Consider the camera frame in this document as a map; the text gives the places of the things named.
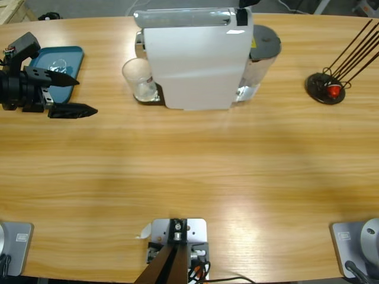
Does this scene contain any white capsule coffee machine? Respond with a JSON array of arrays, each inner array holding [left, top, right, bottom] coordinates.
[[133, 6, 255, 112]]

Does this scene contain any white tape piece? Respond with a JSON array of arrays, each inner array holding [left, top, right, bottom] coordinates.
[[135, 222, 153, 240]]

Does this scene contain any black capsule holder with rods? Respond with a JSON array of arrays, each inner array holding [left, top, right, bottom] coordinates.
[[304, 19, 379, 105]]

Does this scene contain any teal plastic tray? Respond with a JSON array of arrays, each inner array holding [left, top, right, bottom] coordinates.
[[28, 45, 86, 104]]

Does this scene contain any clear water tank grey lid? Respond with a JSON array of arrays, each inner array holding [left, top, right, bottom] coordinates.
[[242, 24, 282, 103]]

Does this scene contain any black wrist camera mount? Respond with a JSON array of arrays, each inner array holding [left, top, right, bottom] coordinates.
[[3, 31, 41, 73]]

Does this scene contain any white mount plate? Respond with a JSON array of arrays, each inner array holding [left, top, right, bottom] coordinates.
[[150, 218, 211, 280]]

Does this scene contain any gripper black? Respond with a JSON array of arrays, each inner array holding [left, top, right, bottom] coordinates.
[[0, 65, 99, 120]]

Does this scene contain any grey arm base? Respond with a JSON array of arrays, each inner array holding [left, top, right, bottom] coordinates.
[[0, 221, 34, 276], [330, 218, 379, 279]]

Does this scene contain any black post bracket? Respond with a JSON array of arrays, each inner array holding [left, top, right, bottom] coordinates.
[[147, 241, 210, 264]]

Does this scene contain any clear drinking glass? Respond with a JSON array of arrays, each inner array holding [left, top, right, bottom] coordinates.
[[121, 57, 160, 103]]

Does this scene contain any orange and black cable bundle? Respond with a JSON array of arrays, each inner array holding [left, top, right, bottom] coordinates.
[[188, 260, 211, 282]]

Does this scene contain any white metal frame leg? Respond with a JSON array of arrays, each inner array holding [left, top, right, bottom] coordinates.
[[313, 0, 335, 15]]

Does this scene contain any small black object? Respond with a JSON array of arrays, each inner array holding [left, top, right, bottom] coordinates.
[[37, 11, 63, 21]]

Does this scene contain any dark camera post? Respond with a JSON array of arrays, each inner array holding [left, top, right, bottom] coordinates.
[[133, 218, 190, 284]]

